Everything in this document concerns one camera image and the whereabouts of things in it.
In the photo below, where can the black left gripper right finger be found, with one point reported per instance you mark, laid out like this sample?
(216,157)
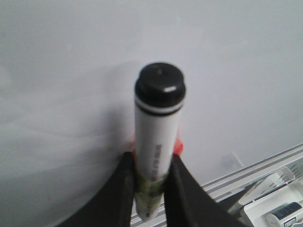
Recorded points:
(188,205)

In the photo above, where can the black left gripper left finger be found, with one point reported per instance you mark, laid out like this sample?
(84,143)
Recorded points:
(112,205)

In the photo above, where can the red round magnet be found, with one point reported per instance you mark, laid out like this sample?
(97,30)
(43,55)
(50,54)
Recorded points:
(178,147)

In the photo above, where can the white black whiteboard marker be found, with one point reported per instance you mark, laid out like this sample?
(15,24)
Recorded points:
(159,94)

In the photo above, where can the white metal whiteboard stand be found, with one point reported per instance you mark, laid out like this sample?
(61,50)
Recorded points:
(230,191)

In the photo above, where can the blue capped white marker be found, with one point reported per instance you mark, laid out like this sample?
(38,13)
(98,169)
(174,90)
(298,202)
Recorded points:
(286,216)

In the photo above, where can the white plastic marker tray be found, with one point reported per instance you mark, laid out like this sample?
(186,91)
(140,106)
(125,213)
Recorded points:
(275,191)

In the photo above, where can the white whiteboard with aluminium frame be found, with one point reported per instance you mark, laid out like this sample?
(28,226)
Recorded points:
(67,75)

